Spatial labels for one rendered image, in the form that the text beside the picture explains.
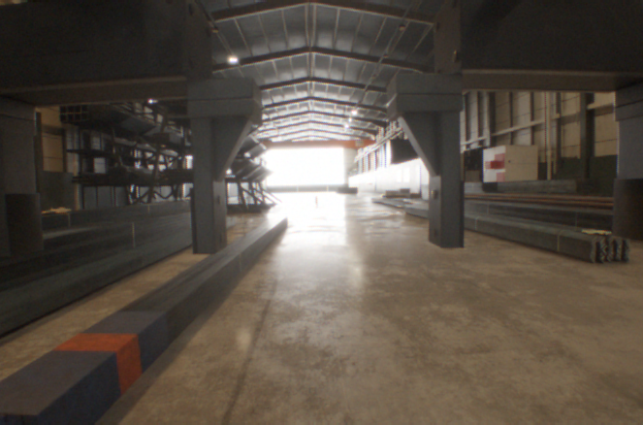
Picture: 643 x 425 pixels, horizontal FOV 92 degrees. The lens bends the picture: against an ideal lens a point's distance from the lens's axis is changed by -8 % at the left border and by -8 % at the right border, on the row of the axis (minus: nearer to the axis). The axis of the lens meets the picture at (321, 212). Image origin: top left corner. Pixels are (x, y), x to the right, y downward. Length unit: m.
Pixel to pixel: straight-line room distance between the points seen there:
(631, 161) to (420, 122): 0.15
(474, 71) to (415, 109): 0.04
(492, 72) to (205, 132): 0.17
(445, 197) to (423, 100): 0.06
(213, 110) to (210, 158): 0.03
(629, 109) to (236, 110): 0.25
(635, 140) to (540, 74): 0.09
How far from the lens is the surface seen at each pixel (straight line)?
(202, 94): 0.21
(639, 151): 0.29
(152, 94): 0.25
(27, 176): 0.29
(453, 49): 0.23
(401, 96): 0.21
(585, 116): 13.37
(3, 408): 1.22
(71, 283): 2.61
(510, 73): 0.23
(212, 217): 0.21
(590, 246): 3.59
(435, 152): 0.22
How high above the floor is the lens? 0.69
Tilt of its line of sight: 4 degrees down
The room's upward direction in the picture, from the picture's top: 1 degrees counter-clockwise
